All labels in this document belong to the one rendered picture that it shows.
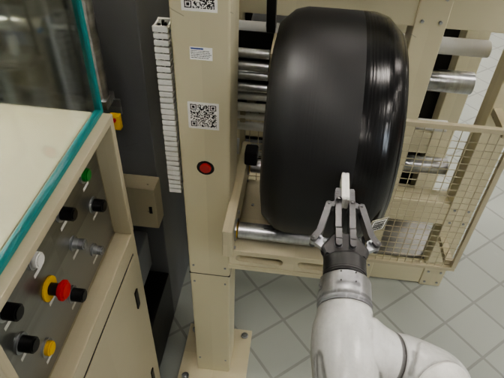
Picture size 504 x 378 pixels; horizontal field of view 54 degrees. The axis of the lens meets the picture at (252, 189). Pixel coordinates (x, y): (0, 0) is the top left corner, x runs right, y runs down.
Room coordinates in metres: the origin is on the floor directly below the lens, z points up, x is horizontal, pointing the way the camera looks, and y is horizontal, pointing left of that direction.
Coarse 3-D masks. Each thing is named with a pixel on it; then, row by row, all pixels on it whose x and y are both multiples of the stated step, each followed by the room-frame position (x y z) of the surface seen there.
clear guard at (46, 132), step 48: (0, 0) 0.67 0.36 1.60; (48, 0) 0.80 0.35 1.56; (0, 48) 0.64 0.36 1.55; (48, 48) 0.76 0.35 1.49; (0, 96) 0.60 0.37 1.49; (48, 96) 0.73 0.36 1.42; (96, 96) 0.90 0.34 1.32; (0, 144) 0.57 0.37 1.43; (48, 144) 0.68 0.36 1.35; (0, 192) 0.53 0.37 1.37; (48, 192) 0.63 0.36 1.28; (0, 240) 0.49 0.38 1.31
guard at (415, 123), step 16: (240, 112) 1.39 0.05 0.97; (448, 128) 1.33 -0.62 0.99; (464, 128) 1.32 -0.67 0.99; (480, 128) 1.32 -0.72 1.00; (496, 128) 1.32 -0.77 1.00; (240, 144) 1.39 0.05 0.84; (416, 144) 1.34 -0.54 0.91; (496, 144) 1.32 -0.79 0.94; (432, 160) 1.33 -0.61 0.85; (256, 176) 1.39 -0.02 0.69; (448, 176) 1.33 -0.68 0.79; (496, 176) 1.31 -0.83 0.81; (416, 192) 1.34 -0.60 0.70; (432, 208) 1.33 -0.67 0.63; (448, 208) 1.33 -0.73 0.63; (480, 208) 1.31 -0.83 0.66; (432, 224) 1.33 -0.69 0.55; (464, 240) 1.31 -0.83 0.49; (368, 256) 1.35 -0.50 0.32; (432, 256) 1.33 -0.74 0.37
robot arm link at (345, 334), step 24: (336, 312) 0.44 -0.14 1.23; (360, 312) 0.44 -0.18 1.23; (312, 336) 0.42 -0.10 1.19; (336, 336) 0.40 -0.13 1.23; (360, 336) 0.40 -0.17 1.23; (384, 336) 0.42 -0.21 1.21; (312, 360) 0.39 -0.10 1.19; (336, 360) 0.37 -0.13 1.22; (360, 360) 0.37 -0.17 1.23; (384, 360) 0.38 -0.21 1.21
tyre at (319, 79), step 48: (288, 48) 0.96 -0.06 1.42; (336, 48) 0.94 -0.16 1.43; (384, 48) 0.94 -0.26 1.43; (288, 96) 0.86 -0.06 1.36; (336, 96) 0.85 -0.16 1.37; (384, 96) 0.85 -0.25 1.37; (288, 144) 0.80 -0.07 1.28; (336, 144) 0.80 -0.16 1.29; (384, 144) 0.80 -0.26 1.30; (288, 192) 0.77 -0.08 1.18; (384, 192) 0.77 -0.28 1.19
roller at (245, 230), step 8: (240, 224) 0.92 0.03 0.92; (248, 224) 0.92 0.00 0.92; (256, 224) 0.92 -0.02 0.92; (264, 224) 0.93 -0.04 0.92; (240, 232) 0.90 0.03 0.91; (248, 232) 0.90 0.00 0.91; (256, 232) 0.90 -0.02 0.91; (264, 232) 0.90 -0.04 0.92; (272, 232) 0.90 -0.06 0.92; (280, 232) 0.90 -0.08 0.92; (264, 240) 0.90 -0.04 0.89; (272, 240) 0.89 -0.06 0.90; (280, 240) 0.89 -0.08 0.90; (288, 240) 0.89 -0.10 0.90; (296, 240) 0.89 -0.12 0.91; (304, 240) 0.89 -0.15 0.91
